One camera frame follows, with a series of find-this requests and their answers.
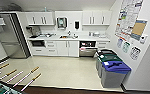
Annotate stainless steel dishwasher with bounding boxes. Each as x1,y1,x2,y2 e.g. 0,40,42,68
78,40,99,59

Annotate white two-door sink cabinet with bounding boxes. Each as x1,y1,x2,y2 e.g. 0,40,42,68
56,39,80,58

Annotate chrome faucet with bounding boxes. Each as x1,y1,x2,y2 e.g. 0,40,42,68
67,30,73,38

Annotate white drawer cabinet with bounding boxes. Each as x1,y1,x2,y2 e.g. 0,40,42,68
96,40,112,52
45,39,58,57

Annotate steel paper towel dispenser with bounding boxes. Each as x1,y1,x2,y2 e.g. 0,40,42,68
56,17,68,30

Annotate dish rack with items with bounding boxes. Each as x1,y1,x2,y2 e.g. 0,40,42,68
39,32,57,39

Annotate blue recycling bin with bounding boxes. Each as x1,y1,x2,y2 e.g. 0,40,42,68
95,48,117,76

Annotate grey bin green lid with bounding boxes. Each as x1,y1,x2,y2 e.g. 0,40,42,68
97,54,124,81

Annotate white microwave cabinet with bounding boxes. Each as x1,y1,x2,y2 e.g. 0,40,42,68
29,39,47,56

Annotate black built-in microwave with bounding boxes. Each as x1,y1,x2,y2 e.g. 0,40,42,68
30,40,46,48

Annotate small blue white poster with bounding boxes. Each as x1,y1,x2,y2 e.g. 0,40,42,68
116,38,124,49

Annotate pale blue bottle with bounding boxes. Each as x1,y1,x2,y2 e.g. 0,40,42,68
44,6,49,13

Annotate small green white poster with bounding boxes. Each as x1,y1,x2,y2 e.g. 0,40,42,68
122,41,131,54

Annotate small black white poster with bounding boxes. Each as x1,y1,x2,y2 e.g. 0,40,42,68
129,46,142,61

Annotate stainless steel refrigerator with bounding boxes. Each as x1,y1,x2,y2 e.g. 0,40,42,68
0,12,31,60

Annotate grey bundle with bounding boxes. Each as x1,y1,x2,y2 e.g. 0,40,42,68
0,2,24,13

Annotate white paper notice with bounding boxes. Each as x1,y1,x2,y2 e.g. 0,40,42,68
0,17,7,27

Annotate white wall cabinet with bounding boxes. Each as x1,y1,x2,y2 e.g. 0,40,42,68
81,9,113,27

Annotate large colourful wall poster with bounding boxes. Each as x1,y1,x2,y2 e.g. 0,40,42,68
114,0,145,43

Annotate white wall thermostat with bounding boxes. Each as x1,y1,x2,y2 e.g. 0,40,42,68
139,34,149,44

